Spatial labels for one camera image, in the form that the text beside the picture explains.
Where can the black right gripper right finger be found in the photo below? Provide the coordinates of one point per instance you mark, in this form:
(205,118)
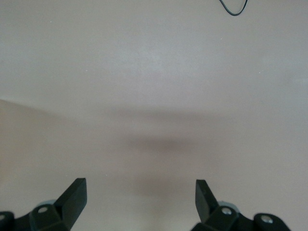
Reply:
(204,202)

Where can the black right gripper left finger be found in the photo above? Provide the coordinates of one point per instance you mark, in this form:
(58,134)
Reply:
(72,199)

